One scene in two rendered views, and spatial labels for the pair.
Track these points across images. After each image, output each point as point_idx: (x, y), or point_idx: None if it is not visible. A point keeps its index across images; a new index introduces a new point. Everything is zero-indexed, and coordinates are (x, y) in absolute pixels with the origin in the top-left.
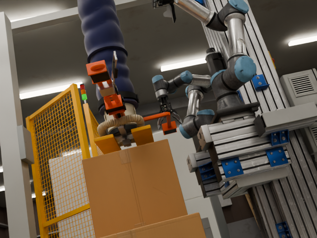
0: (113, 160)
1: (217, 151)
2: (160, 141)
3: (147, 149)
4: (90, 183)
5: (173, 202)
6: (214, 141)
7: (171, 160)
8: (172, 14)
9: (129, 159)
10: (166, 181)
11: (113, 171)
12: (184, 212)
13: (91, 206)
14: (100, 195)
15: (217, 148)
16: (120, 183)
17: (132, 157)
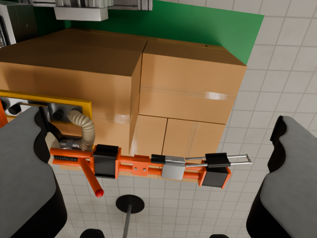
0: (130, 128)
1: (111, 4)
2: (131, 84)
3: (131, 97)
4: (132, 138)
5: (139, 66)
6: (107, 4)
7: (135, 69)
8: (49, 151)
9: (131, 113)
10: (137, 73)
11: (132, 123)
12: (140, 57)
13: (134, 129)
14: (134, 126)
15: (109, 2)
16: (134, 114)
17: (131, 110)
